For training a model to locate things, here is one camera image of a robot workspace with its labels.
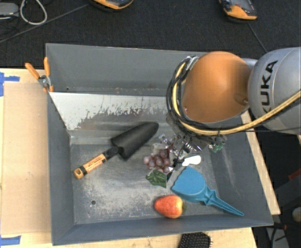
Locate blue plastic toy shovel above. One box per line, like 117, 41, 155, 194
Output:
170, 166, 245, 217

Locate brown cardboard board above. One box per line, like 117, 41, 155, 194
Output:
0, 82, 52, 235

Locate red toy strawberry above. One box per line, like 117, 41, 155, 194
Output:
154, 194, 186, 219

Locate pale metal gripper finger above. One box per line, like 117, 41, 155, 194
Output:
152, 142, 167, 153
157, 134, 171, 145

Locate purple grape bunch with leaf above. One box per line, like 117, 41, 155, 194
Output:
142, 147, 177, 189

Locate grey metal bin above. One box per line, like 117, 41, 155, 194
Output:
45, 43, 274, 245

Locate black hairbrush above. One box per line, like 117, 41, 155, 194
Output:
178, 231, 214, 248

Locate black trowel with orange handle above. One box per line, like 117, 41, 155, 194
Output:
73, 122, 160, 180

